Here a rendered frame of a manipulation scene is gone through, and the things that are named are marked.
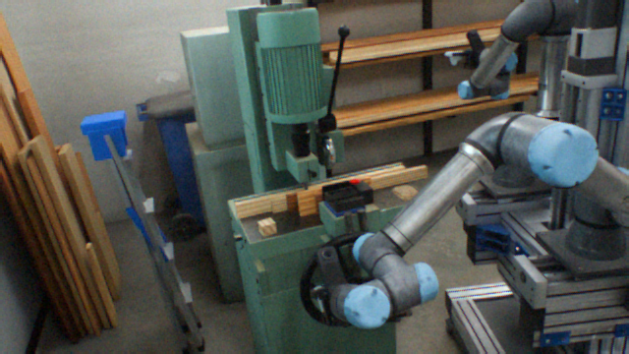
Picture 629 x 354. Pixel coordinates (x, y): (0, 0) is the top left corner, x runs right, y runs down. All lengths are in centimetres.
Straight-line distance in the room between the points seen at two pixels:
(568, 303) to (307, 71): 97
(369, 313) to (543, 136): 47
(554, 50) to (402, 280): 114
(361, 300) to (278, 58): 74
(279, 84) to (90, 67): 248
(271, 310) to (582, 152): 96
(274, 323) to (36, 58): 273
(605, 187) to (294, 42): 82
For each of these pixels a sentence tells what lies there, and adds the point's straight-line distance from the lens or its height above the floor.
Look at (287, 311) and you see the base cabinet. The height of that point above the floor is 64.
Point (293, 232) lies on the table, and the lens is 140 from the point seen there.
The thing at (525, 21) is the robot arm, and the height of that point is 139.
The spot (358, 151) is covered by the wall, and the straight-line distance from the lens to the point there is 421.
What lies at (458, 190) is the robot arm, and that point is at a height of 113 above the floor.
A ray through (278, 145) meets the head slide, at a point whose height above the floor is 109.
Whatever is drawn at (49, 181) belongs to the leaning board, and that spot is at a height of 85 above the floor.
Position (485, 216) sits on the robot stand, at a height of 71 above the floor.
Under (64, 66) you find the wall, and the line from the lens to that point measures 373.
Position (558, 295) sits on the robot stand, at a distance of 149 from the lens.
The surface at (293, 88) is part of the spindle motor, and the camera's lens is 135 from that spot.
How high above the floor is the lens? 156
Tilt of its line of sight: 22 degrees down
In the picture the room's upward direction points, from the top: 6 degrees counter-clockwise
